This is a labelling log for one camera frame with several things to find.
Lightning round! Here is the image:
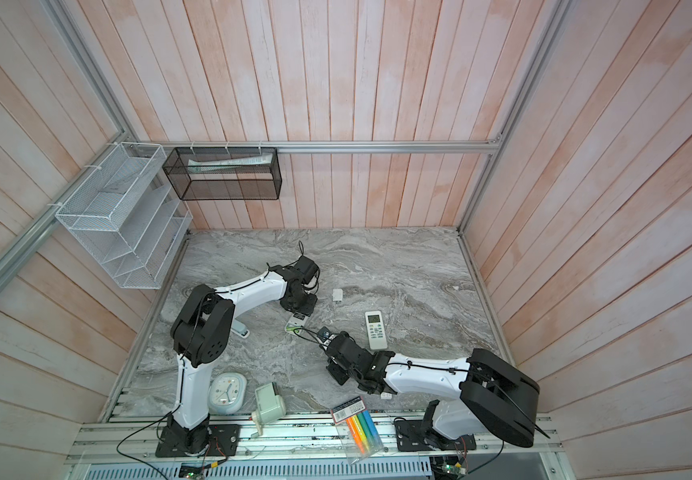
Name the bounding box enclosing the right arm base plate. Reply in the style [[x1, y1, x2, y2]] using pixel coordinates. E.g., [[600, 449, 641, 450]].
[[393, 417, 476, 452]]

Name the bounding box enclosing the pale green alarm clock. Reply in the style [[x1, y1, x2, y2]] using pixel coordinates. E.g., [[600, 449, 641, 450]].
[[208, 372, 247, 416]]

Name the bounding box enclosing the white air conditioner remote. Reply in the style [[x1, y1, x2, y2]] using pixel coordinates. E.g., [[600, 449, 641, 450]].
[[365, 311, 388, 351]]

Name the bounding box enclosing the white wire mesh shelf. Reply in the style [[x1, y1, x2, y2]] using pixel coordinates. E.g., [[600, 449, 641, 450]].
[[56, 143, 192, 290]]

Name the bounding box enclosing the paper in black basket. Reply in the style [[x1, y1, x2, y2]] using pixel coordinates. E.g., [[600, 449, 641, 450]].
[[187, 153, 274, 174]]

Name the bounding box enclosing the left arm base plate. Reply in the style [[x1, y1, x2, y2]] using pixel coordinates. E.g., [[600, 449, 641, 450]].
[[155, 423, 241, 458]]

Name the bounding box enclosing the white blue stapler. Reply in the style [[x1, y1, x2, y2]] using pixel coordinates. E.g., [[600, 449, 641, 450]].
[[231, 321, 249, 338]]

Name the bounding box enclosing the black wire mesh basket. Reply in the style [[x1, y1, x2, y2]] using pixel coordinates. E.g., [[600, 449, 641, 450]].
[[163, 146, 283, 201]]

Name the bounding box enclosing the pack of coloured markers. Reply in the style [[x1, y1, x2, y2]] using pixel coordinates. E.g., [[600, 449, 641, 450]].
[[330, 396, 384, 464]]

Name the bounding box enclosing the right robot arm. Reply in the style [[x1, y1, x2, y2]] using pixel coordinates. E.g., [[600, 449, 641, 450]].
[[317, 327, 540, 448]]

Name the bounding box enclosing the red white remote control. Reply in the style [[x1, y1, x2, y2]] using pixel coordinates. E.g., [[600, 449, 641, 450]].
[[285, 314, 308, 333]]

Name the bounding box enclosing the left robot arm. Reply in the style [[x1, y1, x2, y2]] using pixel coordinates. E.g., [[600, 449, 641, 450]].
[[168, 255, 320, 433]]

